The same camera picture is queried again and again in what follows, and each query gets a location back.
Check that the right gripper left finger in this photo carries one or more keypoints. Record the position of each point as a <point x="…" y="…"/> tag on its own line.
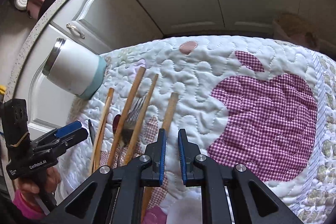
<point x="114" y="195"/>

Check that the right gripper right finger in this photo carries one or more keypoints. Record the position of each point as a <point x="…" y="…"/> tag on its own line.
<point x="229" y="194"/>

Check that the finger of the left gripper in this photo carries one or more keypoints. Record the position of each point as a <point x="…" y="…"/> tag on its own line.
<point x="71" y="140"/>
<point x="63" y="131"/>

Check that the large metal spoon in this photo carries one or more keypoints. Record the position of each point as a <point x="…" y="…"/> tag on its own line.
<point x="91" y="131"/>

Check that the white ceramic spoon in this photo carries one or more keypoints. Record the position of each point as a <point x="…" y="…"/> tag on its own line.
<point x="184" y="211"/>

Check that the magenta sleeve forearm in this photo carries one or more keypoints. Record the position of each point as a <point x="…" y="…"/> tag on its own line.
<point x="26" y="203"/>

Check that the speckled kitchen countertop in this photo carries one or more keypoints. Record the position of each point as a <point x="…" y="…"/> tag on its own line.
<point x="20" y="58"/>

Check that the brown wooden chopstick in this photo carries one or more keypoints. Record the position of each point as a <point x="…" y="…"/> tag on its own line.
<point x="166" y="126"/>
<point x="138" y="125"/>
<point x="127" y="106"/>

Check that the small metal spoon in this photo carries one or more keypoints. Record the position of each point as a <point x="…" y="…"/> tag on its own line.
<point x="115" y="123"/>

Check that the white insulated food jar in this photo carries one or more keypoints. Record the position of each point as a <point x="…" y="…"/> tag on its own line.
<point x="74" y="68"/>

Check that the metal fork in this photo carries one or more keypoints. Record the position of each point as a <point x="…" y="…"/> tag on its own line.
<point x="129" y="125"/>

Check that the quilted patchwork cloth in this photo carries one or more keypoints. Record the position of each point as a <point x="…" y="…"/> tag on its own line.
<point x="264" y="103"/>

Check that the white cabinet door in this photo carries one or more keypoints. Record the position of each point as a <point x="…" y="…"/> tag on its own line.
<point x="107" y="24"/>

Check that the woven basket on floor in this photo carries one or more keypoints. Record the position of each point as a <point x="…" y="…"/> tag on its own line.
<point x="291" y="28"/>

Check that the silver cabinet handle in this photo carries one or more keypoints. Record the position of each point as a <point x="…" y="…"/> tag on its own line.
<point x="75" y="29"/>

